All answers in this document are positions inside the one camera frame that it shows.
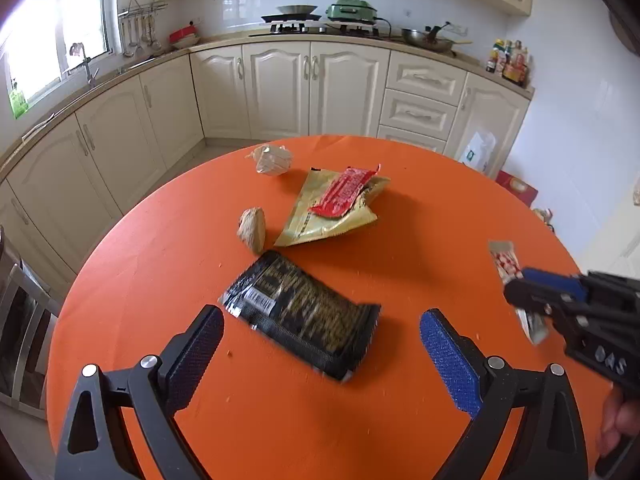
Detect black snack packet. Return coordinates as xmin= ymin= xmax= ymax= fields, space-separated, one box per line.
xmin=218 ymin=250 xmax=382 ymax=382

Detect steel faucet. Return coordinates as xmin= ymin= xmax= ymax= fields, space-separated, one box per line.
xmin=69 ymin=42 xmax=99 ymax=87

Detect steel kitchen sink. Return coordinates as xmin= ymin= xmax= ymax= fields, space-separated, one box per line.
xmin=117 ymin=57 xmax=157 ymax=75

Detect person's right hand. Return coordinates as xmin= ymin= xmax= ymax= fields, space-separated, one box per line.
xmin=596 ymin=389 xmax=640 ymax=455

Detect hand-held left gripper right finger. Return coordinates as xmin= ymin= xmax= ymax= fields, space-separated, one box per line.
xmin=419 ymin=308 xmax=589 ymax=480

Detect green pack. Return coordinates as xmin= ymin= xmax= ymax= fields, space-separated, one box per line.
xmin=9 ymin=87 xmax=29 ymax=120

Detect metal frame chair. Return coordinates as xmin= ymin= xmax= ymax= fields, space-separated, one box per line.
xmin=0 ymin=225 xmax=62 ymax=413

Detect red white striped wrapper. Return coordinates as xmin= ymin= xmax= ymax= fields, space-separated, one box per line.
xmin=488 ymin=240 xmax=549 ymax=346

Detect green electric pot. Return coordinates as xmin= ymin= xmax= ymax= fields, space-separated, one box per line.
xmin=326 ymin=0 xmax=379 ymax=25

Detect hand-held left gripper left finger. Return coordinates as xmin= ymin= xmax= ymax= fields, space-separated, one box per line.
xmin=55 ymin=304 xmax=225 ymax=480

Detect group of condiment bottles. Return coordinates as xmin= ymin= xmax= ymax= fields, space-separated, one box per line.
xmin=486 ymin=37 xmax=532 ymax=87

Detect small clear wrapped snack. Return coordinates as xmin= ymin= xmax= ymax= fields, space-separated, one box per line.
xmin=245 ymin=144 xmax=294 ymax=177

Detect black gas stove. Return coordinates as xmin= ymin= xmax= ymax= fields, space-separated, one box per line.
xmin=248 ymin=19 xmax=387 ymax=42

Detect yellow gold snack packet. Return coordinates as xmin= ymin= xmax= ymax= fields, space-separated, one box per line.
xmin=273 ymin=166 xmax=392 ymax=247

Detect red gift box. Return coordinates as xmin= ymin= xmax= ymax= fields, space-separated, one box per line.
xmin=495 ymin=170 xmax=540 ymax=207

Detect steel wok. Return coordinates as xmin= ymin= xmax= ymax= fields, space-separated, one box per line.
xmin=400 ymin=24 xmax=474 ymax=57

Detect red bowl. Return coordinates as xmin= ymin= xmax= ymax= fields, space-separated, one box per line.
xmin=169 ymin=22 xmax=202 ymax=51

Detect kitchen window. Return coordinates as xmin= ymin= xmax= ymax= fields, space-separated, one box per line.
xmin=0 ymin=0 xmax=110 ymax=121

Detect red sachet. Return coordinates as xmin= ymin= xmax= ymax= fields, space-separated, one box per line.
xmin=308 ymin=163 xmax=383 ymax=219

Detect cream lower kitchen cabinets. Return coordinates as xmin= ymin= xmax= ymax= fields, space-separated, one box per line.
xmin=0 ymin=40 xmax=532 ymax=286

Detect brown bread piece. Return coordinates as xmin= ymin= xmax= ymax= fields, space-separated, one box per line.
xmin=237 ymin=207 xmax=267 ymax=254

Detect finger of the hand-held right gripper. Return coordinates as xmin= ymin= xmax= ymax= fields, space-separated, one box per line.
xmin=521 ymin=267 xmax=593 ymax=306
xmin=502 ymin=280 xmax=568 ymax=322

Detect beige kitchen countertop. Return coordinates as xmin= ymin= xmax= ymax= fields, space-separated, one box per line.
xmin=0 ymin=30 xmax=536 ymax=181

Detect hanging utensil rack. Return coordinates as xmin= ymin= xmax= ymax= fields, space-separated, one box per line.
xmin=119 ymin=0 xmax=169 ymax=59

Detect cream kitchen drawer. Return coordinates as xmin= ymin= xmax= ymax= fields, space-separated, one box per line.
xmin=377 ymin=125 xmax=447 ymax=154
xmin=382 ymin=89 xmax=457 ymax=129
xmin=387 ymin=52 xmax=467 ymax=94

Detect white green rice bag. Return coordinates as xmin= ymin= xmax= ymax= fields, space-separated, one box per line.
xmin=459 ymin=131 xmax=497 ymax=176

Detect steel pan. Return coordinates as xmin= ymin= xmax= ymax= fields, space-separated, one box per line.
xmin=261 ymin=5 xmax=320 ymax=23

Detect round orange table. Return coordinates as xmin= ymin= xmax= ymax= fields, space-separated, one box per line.
xmin=46 ymin=135 xmax=598 ymax=480

